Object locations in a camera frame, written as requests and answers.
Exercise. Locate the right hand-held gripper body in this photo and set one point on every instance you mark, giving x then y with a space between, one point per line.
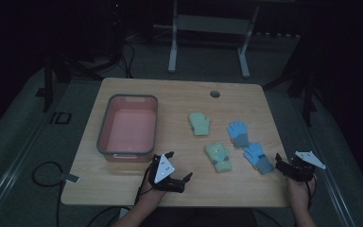
308 159

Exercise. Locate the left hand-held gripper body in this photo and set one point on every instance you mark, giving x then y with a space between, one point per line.
164 167

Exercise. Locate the blue glove with grey cuff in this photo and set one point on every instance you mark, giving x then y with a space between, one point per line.
258 159
238 134

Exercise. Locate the green mitten with face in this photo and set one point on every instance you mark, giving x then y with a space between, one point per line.
219 157

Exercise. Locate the plain green mitten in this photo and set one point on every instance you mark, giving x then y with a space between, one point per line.
199 124

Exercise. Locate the pink bin with grey rim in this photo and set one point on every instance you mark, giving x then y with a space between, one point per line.
129 126

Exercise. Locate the person's right hand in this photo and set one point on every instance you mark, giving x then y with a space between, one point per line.
299 192

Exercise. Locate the person's left hand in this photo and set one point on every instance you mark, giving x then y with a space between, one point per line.
152 195

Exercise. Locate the black tripod stand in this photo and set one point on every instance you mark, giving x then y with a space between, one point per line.
48 82
307 91

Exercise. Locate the grey table clamp tab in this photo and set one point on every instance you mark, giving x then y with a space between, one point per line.
70 178

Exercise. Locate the white metal stand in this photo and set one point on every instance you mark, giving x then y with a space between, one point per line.
208 25

